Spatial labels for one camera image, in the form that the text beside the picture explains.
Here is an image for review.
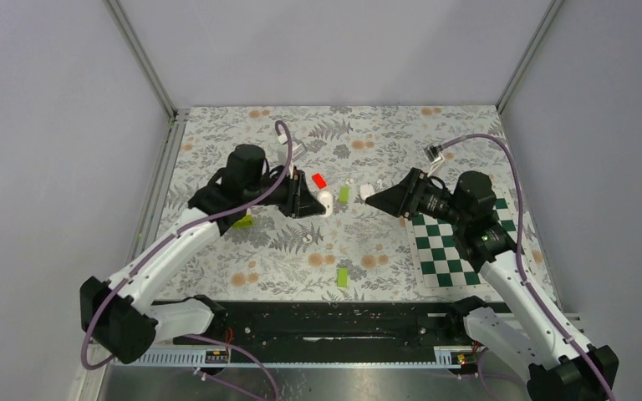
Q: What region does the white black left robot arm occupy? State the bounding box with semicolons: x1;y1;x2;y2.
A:
79;144;326;363

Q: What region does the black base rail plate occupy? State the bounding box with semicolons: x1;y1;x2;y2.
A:
172;300;502;365

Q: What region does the green white checkerboard mat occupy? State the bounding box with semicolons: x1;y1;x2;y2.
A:
404;185;538;297

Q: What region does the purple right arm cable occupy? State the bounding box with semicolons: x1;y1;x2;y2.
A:
440;132;619;401

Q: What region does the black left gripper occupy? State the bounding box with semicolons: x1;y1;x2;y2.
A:
245;164;325;218

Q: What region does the green toy brick upper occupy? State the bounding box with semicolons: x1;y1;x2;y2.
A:
339;186;350;204

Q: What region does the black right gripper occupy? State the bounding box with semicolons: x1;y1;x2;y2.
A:
365;167;468;228

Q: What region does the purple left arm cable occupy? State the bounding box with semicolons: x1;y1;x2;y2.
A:
79;119;294;401

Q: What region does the green toy brick lower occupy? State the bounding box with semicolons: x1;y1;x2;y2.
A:
336;267;349;288

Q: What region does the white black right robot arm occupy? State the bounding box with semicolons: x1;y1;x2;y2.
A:
365;168;619;400

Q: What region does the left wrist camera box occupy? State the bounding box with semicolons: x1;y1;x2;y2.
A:
277;139;308;165

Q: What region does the red toy brick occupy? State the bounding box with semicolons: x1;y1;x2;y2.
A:
312;174;328;190

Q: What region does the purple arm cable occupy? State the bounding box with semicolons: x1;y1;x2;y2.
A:
440;132;619;401
79;119;294;401

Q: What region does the white oval earbud charging case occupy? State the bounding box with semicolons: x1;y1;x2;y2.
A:
317;190;334;217

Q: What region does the green toy brick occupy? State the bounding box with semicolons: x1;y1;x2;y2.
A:
336;267;349;288
339;186;350;204

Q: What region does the floral patterned table mat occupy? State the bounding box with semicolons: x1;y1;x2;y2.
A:
158;105;516;302

